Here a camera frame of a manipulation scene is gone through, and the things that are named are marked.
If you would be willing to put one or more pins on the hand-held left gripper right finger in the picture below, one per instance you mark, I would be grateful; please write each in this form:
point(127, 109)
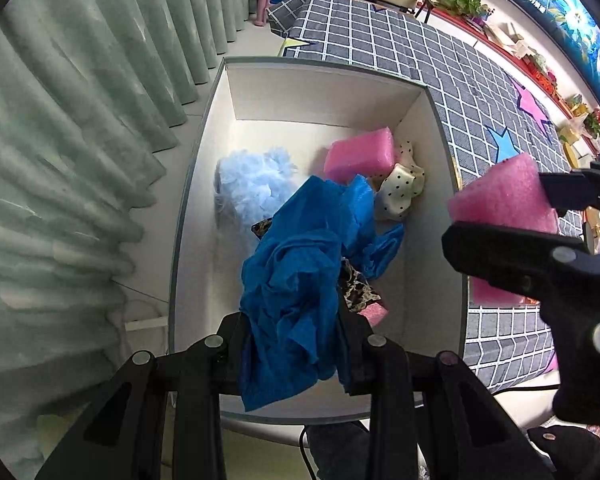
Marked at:
point(355, 355)

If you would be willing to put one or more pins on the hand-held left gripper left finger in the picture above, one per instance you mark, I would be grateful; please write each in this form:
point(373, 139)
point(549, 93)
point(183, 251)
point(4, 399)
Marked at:
point(230, 355)

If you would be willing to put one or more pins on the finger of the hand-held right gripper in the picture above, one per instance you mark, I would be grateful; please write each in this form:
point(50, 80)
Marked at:
point(505, 250)
point(575, 187)

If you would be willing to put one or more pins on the leopard print cloth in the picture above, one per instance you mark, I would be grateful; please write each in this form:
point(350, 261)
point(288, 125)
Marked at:
point(357, 287)

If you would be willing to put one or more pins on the white storage box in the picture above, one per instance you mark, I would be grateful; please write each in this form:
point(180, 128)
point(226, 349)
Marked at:
point(305, 95)

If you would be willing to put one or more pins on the pink printed carton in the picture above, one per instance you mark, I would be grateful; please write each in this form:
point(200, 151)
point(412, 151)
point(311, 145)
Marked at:
point(495, 292)

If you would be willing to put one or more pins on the person's dark trouser leg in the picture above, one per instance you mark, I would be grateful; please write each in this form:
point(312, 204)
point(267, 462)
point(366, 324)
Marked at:
point(335, 452)

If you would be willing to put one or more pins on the cream polka dot cloth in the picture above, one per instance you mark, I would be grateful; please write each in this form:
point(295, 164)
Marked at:
point(397, 192)

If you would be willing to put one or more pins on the light blue fluffy cloth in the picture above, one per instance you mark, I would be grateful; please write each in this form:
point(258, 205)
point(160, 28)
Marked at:
point(250, 185)

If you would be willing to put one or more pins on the grey checked bedsheet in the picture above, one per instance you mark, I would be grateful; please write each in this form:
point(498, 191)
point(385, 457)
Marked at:
point(380, 35)

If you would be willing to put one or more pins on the green curtain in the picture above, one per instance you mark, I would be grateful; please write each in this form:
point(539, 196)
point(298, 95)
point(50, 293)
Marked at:
point(55, 160)

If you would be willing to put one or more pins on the blue wall poster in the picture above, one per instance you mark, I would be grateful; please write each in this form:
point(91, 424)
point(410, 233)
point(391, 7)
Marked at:
point(570, 15)

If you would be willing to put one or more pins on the red wall shelf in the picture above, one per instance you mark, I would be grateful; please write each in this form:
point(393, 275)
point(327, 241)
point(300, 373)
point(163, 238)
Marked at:
point(480, 27)

